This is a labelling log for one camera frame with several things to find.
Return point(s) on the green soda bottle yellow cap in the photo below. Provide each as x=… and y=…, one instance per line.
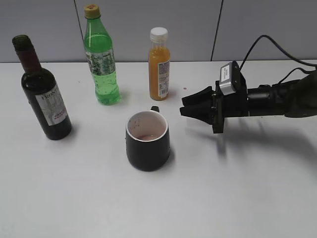
x=100, y=57

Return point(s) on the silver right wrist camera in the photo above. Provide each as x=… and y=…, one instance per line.
x=231, y=79

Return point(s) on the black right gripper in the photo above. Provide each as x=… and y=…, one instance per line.
x=222, y=106

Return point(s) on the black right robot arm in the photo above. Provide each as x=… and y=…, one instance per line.
x=292, y=99

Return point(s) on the dark red wine bottle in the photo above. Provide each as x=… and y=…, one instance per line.
x=42, y=91

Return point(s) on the black mug white inside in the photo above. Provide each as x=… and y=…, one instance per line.
x=147, y=140

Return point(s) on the orange juice bottle white cap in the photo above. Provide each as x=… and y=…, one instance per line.
x=159, y=64

